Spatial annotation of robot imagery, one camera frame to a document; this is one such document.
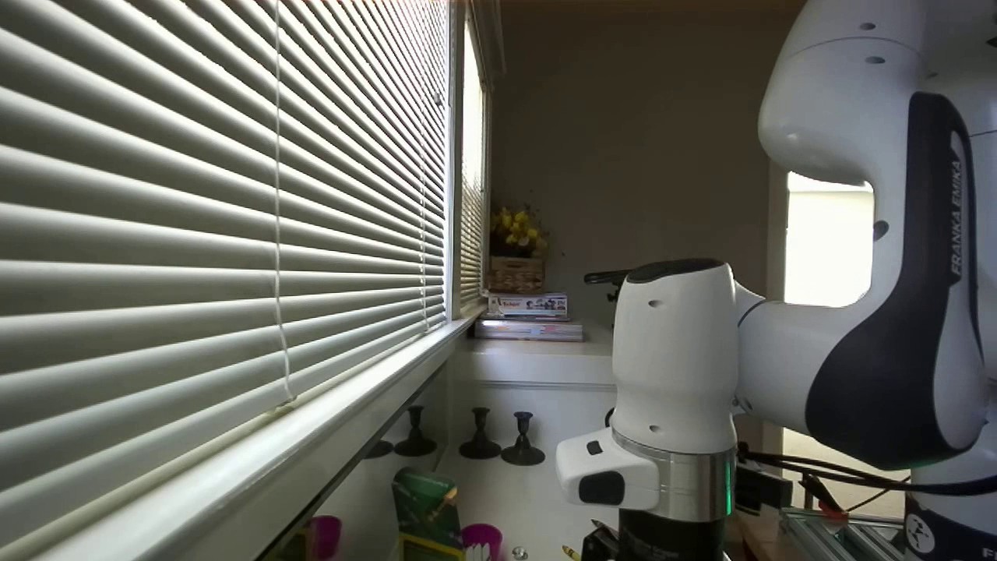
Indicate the colourful cover book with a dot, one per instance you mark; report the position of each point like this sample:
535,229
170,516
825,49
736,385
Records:
528,303

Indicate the wide white window blind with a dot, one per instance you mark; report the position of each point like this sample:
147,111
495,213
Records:
156,207

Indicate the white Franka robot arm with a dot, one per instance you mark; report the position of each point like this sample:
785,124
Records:
673,345

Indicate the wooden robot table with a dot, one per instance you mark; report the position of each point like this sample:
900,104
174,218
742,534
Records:
756,538

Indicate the yellow green crayon box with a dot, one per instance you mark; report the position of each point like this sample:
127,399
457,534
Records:
428,501

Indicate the white window frame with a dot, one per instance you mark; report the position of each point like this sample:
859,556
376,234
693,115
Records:
452,158

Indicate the black candle holder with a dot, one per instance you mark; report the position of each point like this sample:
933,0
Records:
481,445
521,454

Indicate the narrow white window blind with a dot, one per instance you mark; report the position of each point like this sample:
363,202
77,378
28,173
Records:
476,158

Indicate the brown flower basket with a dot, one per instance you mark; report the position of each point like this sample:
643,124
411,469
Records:
520,276

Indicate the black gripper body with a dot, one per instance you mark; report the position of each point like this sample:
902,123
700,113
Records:
671,541

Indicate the magenta plastic cup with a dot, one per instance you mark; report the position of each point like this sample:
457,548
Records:
481,542

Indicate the white window sill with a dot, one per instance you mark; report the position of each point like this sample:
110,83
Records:
260,457

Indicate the small silver disc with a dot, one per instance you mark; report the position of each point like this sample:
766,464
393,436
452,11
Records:
514,556

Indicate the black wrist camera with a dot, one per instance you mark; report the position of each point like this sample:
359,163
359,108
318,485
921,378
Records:
766,486

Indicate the black stereo camera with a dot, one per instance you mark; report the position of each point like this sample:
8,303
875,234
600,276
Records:
606,277

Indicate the green striped board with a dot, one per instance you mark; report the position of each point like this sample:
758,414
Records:
846,538

